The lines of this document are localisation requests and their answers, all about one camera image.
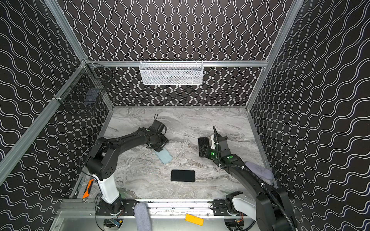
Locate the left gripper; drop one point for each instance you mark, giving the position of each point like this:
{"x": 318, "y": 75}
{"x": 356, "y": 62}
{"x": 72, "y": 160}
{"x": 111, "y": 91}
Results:
{"x": 157, "y": 146}

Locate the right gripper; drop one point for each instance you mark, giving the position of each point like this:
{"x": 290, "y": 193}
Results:
{"x": 218, "y": 141}

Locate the light blue phone case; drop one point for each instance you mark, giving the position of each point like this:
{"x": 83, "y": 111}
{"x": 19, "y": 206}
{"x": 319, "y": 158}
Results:
{"x": 164, "y": 156}

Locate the black phone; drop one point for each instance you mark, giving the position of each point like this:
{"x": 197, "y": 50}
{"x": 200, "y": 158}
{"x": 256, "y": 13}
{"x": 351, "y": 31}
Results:
{"x": 183, "y": 175}

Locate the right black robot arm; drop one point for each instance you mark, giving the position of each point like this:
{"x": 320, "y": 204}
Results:
{"x": 269, "y": 207}

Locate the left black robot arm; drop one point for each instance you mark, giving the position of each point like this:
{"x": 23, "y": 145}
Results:
{"x": 102, "y": 160}

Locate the lavender cloth pad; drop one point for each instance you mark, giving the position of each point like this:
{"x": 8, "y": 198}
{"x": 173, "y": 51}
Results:
{"x": 260, "y": 171}

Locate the yellow flat block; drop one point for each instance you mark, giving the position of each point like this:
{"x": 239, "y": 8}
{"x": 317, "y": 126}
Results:
{"x": 194, "y": 219}

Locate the orange utility knife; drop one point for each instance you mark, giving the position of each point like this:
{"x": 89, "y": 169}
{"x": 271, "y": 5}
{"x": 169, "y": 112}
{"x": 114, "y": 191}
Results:
{"x": 87, "y": 190}

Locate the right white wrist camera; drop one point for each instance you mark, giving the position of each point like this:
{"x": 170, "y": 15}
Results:
{"x": 212, "y": 142}

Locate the white wire basket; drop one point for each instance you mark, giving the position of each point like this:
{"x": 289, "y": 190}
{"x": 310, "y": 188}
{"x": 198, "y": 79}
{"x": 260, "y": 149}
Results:
{"x": 171, "y": 72}

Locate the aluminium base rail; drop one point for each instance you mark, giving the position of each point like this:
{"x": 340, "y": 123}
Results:
{"x": 164, "y": 208}

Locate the black wire basket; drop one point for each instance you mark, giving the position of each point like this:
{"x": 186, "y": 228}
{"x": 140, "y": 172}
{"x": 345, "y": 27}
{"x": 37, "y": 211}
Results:
{"x": 87, "y": 95}

